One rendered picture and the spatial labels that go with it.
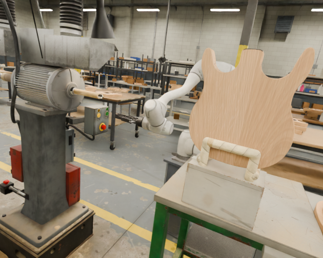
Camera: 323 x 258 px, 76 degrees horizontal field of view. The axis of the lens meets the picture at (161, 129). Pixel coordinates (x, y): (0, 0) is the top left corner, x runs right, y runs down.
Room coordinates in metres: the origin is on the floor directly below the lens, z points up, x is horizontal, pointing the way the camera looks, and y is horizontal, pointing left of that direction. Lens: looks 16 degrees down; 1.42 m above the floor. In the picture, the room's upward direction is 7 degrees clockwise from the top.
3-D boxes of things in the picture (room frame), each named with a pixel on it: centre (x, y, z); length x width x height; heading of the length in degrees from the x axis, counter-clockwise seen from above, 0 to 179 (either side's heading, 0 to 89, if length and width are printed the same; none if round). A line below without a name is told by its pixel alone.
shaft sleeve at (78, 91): (1.18, 0.45, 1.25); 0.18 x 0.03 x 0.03; 67
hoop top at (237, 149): (0.69, -0.25, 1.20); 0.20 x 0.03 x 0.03; 63
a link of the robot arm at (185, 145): (1.69, -0.25, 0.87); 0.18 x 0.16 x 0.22; 51
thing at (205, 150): (0.73, -0.17, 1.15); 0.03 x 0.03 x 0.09
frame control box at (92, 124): (1.49, 0.56, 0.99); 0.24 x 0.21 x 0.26; 67
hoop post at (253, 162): (0.65, -0.32, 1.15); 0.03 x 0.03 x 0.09
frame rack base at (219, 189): (0.73, -0.27, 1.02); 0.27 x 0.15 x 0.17; 64
